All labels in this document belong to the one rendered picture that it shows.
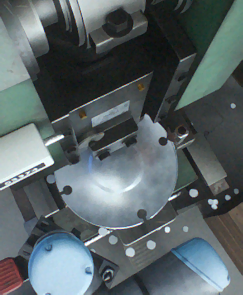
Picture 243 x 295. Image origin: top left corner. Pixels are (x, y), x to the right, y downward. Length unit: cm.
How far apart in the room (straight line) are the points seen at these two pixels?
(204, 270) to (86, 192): 47
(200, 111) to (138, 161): 94
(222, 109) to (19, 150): 155
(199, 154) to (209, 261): 62
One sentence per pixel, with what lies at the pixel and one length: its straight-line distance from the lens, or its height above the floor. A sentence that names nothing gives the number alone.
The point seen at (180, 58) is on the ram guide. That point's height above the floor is 127.
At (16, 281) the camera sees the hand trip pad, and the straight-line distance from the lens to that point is 99.
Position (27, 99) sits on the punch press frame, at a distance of 36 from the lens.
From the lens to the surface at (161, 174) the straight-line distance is 97.
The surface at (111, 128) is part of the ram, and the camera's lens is 78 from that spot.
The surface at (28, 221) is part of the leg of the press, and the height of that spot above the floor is 64.
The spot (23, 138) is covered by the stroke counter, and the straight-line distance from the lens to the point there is 41.
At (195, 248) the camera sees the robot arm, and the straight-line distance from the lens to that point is 56.
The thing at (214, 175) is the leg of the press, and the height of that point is 64.
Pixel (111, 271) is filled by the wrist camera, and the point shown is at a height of 100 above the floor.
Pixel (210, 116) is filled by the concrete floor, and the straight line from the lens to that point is 187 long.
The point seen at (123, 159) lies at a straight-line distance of 96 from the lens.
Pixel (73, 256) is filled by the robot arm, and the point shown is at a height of 123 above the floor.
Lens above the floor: 173
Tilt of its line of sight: 75 degrees down
